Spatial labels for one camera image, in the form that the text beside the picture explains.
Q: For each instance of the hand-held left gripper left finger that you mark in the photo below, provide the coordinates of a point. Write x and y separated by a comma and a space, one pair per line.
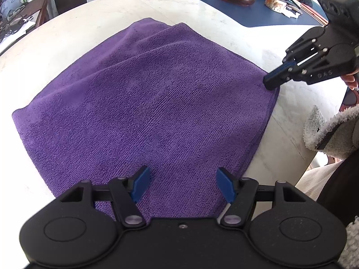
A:
141, 183

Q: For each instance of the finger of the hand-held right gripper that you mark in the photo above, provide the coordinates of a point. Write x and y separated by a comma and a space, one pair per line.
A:
280, 78
308, 42

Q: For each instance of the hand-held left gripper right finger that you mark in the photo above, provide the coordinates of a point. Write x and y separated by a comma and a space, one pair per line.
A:
225, 185

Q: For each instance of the purple towel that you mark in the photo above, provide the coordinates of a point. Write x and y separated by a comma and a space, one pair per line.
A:
154, 103

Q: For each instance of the person's right hand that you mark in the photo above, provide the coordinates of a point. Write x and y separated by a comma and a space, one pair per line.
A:
352, 81

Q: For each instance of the wooden strips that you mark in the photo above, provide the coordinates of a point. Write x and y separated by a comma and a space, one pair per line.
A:
315, 14

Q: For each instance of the patterned tape roll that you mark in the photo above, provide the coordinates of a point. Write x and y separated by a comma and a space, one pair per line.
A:
275, 3

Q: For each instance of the white ribbed cloth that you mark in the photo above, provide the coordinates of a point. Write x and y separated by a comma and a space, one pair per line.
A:
314, 182

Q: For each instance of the blue table mat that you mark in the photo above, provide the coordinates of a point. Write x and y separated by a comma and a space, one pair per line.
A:
213, 8

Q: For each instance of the person's dark trousers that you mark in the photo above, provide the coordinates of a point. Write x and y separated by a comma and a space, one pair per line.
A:
342, 190

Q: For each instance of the white paper stack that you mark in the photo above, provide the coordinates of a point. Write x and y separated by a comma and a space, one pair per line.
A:
19, 33

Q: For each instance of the dark wooden desk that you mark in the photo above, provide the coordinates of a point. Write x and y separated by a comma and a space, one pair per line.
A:
33, 8

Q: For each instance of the blue bag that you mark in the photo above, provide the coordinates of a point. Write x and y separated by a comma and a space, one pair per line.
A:
11, 5

